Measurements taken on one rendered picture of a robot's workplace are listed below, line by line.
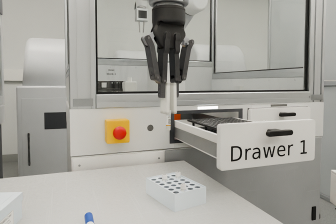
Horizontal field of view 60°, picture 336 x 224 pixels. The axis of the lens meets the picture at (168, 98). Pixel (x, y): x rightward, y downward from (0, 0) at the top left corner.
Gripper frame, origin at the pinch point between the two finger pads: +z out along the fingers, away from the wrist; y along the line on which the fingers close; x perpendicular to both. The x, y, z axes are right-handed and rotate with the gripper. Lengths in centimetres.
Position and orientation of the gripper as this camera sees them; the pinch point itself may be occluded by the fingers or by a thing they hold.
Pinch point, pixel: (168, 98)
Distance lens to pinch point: 66.1
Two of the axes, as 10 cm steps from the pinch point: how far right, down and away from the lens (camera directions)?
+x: -5.3, -0.4, 8.5
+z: 0.0, 10.0, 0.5
